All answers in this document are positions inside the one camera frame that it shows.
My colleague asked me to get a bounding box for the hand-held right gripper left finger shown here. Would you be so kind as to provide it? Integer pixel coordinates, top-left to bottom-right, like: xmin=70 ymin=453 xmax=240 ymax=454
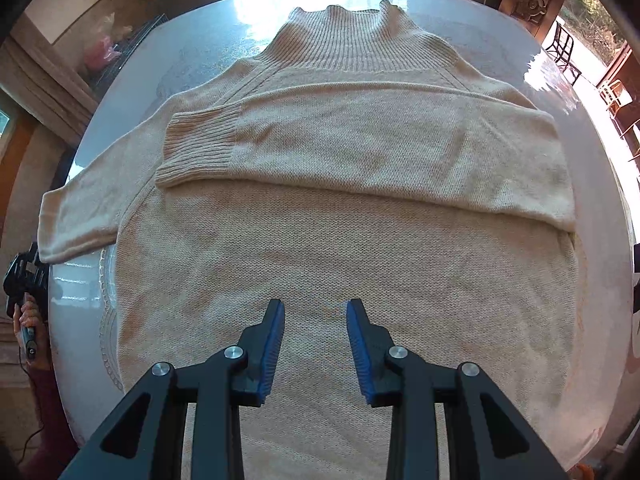
xmin=59 ymin=298 xmax=287 ymax=480

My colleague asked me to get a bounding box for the person's left hand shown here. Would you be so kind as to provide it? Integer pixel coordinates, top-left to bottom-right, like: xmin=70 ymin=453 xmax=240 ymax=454
xmin=12 ymin=292 xmax=52 ymax=372

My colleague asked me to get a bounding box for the pink plastic bag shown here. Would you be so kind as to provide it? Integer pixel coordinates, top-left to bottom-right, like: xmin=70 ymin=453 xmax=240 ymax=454
xmin=82 ymin=12 xmax=134 ymax=72

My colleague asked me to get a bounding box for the wire pet cage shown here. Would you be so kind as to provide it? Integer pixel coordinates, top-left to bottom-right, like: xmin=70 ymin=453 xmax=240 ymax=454
xmin=82 ymin=12 xmax=168 ymax=92

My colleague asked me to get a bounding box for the black metal chair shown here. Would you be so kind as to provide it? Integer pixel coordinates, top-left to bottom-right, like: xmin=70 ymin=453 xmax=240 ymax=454
xmin=544 ymin=20 xmax=584 ymax=87

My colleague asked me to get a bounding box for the beige knit sweater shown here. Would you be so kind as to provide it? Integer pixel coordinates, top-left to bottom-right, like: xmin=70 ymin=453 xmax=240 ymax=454
xmin=37 ymin=0 xmax=588 ymax=480

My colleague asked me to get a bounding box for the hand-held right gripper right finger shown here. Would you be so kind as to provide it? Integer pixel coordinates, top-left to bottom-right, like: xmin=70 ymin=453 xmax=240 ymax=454
xmin=345 ymin=298 xmax=568 ymax=480

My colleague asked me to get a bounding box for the person's left forearm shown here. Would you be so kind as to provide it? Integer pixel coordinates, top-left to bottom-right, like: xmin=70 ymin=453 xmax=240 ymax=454
xmin=20 ymin=360 xmax=78 ymax=473

